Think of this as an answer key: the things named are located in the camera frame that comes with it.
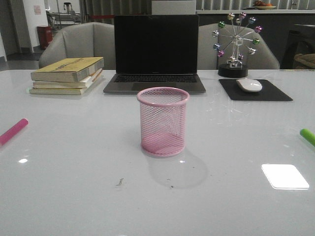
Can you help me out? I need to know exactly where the red bin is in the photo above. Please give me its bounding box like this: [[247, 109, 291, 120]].
[[37, 26, 53, 50]]

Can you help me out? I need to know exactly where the ferris wheel desk ornament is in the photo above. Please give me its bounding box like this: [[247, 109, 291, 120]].
[[212, 11, 263, 78]]

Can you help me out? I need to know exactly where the middle white book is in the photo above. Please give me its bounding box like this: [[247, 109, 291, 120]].
[[33, 69, 103, 89]]

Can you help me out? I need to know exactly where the bottom pale book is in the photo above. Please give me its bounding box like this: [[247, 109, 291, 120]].
[[29, 75, 103, 95]]

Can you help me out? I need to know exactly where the pink mesh pen holder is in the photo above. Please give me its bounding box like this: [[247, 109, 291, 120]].
[[137, 87, 189, 157]]

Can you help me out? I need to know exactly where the black mouse pad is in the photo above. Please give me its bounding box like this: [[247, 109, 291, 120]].
[[219, 79, 293, 101]]

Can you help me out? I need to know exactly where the green marker pen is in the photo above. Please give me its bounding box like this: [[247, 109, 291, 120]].
[[300, 128, 315, 146]]

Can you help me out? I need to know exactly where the top yellow book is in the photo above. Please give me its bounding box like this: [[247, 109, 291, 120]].
[[31, 57, 104, 82]]

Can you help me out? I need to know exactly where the grey open laptop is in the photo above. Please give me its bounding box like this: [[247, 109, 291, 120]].
[[103, 15, 206, 93]]

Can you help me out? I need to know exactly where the right grey armchair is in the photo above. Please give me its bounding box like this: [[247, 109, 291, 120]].
[[197, 23, 280, 70]]

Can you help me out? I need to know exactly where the left grey armchair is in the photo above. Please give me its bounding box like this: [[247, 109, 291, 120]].
[[39, 22, 116, 70]]

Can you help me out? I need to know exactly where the pink marker pen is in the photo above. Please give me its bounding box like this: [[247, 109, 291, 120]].
[[0, 118, 29, 147]]

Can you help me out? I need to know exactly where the white computer mouse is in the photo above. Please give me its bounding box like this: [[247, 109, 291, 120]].
[[236, 78, 262, 92]]

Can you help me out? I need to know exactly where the grey armchair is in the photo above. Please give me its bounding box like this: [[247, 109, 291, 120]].
[[39, 22, 116, 70], [197, 23, 280, 70]]

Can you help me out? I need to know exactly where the fruit bowl on counter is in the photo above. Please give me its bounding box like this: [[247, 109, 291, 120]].
[[253, 0, 276, 10]]

